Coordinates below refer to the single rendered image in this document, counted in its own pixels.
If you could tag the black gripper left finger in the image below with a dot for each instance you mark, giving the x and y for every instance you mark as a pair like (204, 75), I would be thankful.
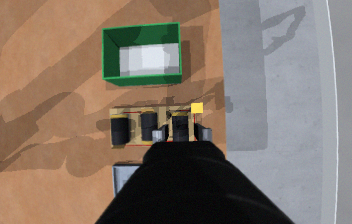
(161, 135)

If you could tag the green open box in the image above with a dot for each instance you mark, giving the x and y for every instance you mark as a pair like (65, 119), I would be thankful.
(141, 50)

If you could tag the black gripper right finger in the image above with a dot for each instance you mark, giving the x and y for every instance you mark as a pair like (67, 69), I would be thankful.
(201, 133)

